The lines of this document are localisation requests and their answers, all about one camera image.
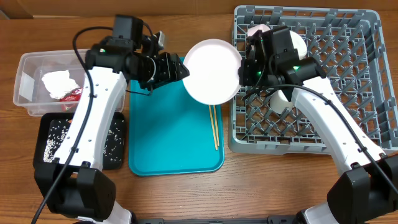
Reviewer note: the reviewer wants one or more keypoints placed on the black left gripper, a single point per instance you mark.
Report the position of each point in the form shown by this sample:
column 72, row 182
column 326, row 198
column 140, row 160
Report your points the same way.
column 170, row 71

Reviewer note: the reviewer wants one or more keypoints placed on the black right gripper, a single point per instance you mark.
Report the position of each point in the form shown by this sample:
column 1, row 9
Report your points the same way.
column 248, row 74

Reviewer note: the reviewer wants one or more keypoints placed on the large white plate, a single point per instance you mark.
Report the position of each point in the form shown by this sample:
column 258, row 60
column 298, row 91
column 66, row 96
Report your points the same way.
column 213, row 72

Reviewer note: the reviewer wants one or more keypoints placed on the white cup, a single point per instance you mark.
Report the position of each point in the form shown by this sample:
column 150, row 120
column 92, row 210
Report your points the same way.
column 278, row 102

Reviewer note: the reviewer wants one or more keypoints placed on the white bowl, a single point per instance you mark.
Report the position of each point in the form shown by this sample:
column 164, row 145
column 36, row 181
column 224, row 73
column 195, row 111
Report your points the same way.
column 251, row 31

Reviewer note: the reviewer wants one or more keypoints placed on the small white plate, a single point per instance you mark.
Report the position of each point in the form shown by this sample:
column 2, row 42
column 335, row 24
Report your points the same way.
column 299, row 44

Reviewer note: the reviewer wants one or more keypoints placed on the white rice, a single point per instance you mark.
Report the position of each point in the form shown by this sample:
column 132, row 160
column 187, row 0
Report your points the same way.
column 113, row 147

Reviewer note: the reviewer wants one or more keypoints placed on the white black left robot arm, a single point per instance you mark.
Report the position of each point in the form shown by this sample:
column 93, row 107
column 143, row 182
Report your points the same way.
column 73, row 183

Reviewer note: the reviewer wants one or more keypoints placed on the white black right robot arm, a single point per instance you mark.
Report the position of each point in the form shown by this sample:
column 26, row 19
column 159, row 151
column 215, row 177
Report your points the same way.
column 367, row 185

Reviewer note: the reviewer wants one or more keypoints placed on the grey dishwasher rack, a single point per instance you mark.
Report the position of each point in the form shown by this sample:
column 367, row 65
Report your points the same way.
column 349, row 46

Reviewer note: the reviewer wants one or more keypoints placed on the clear plastic waste bin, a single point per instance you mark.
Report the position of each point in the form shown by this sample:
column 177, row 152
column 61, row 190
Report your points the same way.
column 30, row 91

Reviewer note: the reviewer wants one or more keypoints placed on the right wooden chopstick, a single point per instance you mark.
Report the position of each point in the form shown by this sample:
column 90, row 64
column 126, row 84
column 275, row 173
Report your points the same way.
column 216, row 127

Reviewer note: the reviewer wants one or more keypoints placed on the wooden chopstick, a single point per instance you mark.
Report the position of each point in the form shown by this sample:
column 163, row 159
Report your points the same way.
column 213, row 127
column 216, row 127

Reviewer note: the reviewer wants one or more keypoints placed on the left wooden chopstick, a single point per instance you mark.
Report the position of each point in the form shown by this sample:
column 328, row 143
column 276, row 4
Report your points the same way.
column 213, row 127

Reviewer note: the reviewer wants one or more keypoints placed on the teal serving tray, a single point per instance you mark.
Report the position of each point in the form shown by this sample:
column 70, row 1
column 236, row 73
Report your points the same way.
column 170, row 133

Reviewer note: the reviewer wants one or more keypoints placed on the red snack wrapper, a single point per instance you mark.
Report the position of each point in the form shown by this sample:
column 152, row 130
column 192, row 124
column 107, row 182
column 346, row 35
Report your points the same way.
column 70, row 100

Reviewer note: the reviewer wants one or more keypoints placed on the white paper napkin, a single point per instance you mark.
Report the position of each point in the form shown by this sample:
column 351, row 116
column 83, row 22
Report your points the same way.
column 59, row 84

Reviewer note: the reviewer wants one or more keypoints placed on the black rectangular tray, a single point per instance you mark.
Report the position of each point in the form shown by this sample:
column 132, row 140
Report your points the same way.
column 44, row 129

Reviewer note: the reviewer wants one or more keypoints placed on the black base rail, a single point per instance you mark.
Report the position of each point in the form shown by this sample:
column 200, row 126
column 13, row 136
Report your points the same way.
column 279, row 219

